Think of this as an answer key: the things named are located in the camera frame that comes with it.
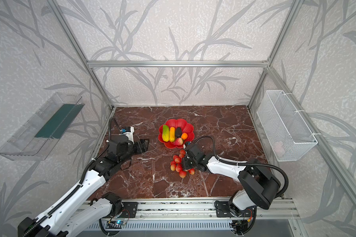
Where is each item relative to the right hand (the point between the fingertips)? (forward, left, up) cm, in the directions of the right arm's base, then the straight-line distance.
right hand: (184, 157), depth 88 cm
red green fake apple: (+11, +4, -1) cm, 12 cm away
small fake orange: (+16, 0, -1) cm, 16 cm away
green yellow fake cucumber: (+17, +13, 0) cm, 21 cm away
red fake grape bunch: (-5, +4, 0) cm, 6 cm away
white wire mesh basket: (-5, -45, +30) cm, 54 cm away
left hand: (+5, +20, +17) cm, 26 cm away
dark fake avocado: (+19, +4, -2) cm, 20 cm away
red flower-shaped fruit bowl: (+24, -1, -2) cm, 24 cm away
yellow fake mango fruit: (+19, +9, -1) cm, 20 cm away
